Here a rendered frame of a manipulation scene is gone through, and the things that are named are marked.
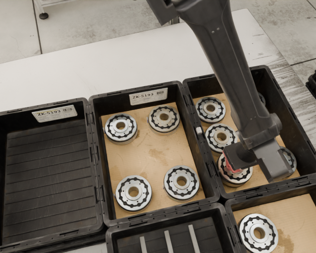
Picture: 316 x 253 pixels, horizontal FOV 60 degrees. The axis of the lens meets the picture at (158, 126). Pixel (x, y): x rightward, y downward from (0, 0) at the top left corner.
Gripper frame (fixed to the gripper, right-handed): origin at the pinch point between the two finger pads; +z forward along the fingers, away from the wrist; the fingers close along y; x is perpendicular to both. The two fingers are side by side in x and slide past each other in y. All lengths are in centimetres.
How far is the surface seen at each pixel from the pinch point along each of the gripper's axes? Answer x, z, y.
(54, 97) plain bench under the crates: 55, 24, -48
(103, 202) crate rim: 1.1, -2.4, -37.9
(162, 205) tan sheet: -2.9, 6.8, -22.8
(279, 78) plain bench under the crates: 34, 19, 45
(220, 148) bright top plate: 6.9, 3.5, -0.6
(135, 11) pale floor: 180, 98, 25
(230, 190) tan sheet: -5.3, 5.9, -2.5
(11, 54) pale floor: 162, 101, -84
